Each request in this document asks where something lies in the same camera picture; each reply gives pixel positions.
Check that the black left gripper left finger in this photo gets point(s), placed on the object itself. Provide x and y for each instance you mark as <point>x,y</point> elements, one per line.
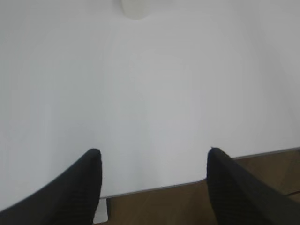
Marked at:
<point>70,199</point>

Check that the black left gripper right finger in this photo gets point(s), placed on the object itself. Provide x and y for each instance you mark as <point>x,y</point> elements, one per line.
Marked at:
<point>239,198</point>

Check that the white paper cup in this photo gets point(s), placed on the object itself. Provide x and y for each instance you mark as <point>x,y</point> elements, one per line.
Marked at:
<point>135,9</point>

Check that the white table leg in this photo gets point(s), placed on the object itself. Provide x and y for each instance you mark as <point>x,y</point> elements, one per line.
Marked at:
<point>101,214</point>

